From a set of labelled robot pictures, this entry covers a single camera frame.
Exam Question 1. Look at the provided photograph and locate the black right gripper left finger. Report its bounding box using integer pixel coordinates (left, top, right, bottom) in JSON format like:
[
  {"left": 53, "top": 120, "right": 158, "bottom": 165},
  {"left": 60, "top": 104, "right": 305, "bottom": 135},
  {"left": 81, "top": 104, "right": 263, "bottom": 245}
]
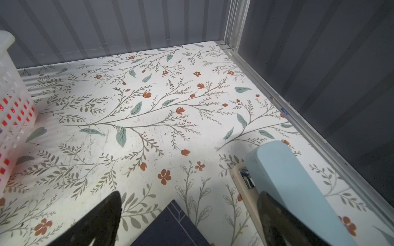
[{"left": 50, "top": 191, "right": 122, "bottom": 246}]

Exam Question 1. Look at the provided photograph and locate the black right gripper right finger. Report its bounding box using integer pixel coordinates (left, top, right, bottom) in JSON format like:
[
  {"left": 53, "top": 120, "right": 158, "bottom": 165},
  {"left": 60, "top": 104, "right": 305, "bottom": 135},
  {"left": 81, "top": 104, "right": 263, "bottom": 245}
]
[{"left": 257, "top": 192, "right": 328, "bottom": 246}]

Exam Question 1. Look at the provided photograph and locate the dark blue book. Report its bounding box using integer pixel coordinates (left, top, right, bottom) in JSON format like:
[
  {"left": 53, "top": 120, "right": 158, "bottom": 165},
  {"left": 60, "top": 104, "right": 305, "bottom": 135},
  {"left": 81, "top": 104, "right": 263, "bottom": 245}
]
[{"left": 131, "top": 200, "right": 210, "bottom": 246}]

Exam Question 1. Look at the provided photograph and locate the white perforated plastic basket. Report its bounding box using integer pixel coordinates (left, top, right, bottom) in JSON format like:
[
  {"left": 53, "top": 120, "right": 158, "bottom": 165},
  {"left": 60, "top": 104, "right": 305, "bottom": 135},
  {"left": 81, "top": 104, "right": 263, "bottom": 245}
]
[{"left": 0, "top": 30, "right": 38, "bottom": 193}]

